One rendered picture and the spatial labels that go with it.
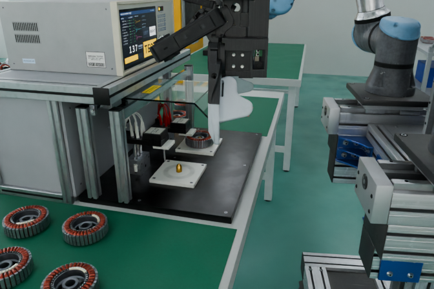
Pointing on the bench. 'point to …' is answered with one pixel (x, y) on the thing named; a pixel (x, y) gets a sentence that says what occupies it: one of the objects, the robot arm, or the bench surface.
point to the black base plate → (146, 203)
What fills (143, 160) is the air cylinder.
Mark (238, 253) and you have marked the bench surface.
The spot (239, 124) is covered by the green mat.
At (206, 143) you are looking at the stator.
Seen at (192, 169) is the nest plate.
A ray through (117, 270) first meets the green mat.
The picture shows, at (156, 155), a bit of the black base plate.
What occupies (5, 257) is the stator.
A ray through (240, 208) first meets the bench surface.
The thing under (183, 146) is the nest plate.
